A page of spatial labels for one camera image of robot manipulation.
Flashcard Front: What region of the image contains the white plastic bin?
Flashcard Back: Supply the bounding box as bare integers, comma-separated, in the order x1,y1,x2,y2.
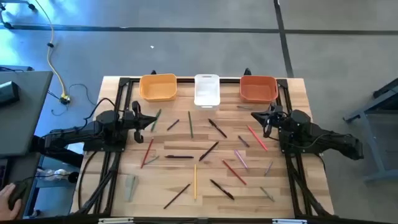
193,73,221,109

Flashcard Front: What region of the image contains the thin black floor cable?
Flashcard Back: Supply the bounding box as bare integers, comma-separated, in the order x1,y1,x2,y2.
46,83,97,116

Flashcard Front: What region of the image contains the orange plastic bin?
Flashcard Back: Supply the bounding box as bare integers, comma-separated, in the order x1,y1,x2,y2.
239,75,279,104

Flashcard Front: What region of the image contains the black aluminium rig frame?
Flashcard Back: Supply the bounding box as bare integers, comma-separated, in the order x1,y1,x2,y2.
73,77,335,218

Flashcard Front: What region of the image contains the white label strip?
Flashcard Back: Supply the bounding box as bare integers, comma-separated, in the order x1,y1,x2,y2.
272,218,308,224
98,217,134,224

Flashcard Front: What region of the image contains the person's hand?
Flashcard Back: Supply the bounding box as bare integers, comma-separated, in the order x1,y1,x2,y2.
0,182,22,222

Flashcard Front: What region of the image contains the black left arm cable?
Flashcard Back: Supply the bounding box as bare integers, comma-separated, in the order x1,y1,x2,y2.
82,97,125,131

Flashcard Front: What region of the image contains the black box device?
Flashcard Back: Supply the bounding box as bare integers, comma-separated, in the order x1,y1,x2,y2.
0,81,21,106

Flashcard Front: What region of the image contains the metal base with casters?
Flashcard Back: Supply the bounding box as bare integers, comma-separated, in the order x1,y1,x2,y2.
0,0,37,30

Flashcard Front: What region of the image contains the black computer mouse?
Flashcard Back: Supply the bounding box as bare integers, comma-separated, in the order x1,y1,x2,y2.
7,182,29,211

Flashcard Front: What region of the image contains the green pencil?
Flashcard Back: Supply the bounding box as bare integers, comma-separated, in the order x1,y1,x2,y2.
187,111,194,139

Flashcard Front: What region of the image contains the red pencil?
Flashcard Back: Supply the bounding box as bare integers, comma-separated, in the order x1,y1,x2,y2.
140,138,155,169
221,159,248,185
247,124,269,152

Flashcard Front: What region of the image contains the clear plastic bottle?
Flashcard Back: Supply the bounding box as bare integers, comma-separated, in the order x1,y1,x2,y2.
36,167,70,182

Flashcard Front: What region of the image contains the green pen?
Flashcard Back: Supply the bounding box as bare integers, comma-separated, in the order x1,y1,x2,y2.
150,108,162,133

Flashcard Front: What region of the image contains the white paper sheet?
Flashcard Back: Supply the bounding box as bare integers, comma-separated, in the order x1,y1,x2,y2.
67,141,86,156

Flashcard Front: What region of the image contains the black keyboard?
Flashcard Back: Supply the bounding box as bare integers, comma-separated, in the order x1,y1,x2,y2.
0,158,9,191

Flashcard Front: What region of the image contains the grey desk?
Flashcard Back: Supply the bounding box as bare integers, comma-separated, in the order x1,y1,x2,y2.
0,70,54,157

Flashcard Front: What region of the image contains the dark brown pencil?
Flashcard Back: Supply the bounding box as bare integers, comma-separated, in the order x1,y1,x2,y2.
163,182,192,210

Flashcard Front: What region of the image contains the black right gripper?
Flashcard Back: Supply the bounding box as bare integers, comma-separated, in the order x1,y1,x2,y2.
251,104,285,139

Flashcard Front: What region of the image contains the yellow pencil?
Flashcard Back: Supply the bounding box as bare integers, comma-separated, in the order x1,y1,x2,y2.
193,164,198,200

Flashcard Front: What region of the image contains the yellow cable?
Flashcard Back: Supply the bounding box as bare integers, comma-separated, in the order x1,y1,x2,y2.
32,0,71,103

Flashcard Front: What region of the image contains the grey metal bench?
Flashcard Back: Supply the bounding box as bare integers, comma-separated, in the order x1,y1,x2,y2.
343,77,398,183

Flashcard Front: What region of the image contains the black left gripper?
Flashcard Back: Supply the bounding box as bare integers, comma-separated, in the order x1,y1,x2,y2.
120,101,158,144

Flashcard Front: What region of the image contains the yellow plastic bin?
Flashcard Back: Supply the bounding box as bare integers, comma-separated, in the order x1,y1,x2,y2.
139,73,178,103

